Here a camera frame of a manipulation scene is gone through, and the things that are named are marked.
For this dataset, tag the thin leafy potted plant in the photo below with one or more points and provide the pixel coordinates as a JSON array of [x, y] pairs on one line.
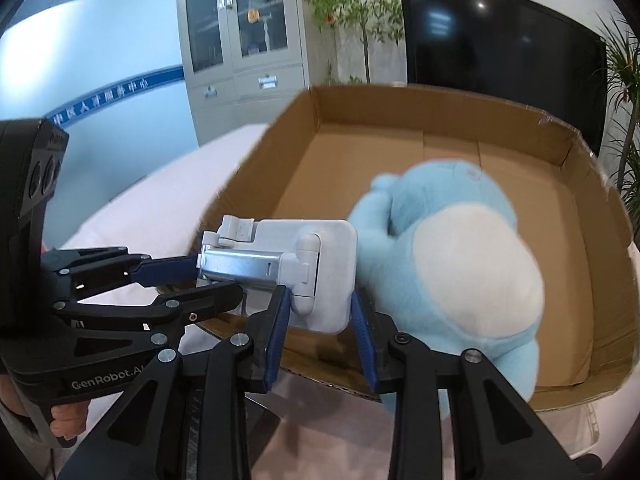
[[367, 35]]

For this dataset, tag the potted palm plant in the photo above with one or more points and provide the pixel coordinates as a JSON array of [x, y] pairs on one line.
[[622, 70]]

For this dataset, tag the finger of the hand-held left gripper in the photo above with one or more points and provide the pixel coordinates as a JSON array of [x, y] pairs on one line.
[[200, 305], [165, 269]]

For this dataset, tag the small orange ornament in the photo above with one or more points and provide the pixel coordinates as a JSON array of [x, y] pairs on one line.
[[253, 16]]

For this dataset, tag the black wall television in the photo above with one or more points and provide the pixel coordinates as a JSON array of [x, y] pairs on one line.
[[500, 35]]

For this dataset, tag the person's left hand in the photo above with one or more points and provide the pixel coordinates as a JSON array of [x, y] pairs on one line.
[[67, 419]]

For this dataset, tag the white folding phone stand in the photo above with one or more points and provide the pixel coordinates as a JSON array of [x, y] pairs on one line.
[[330, 260]]

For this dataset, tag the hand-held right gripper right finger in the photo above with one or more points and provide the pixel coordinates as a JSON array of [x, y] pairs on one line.
[[362, 350]]

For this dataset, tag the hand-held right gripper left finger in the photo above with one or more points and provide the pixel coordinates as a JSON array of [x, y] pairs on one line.
[[277, 340]]

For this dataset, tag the grey glass-door cabinet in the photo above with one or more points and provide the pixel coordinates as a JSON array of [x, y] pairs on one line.
[[250, 105]]

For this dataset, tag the blue plush toy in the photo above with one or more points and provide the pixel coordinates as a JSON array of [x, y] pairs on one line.
[[380, 230]]

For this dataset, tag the brown cardboard box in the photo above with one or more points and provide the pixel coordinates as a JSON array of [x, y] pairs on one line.
[[450, 150]]

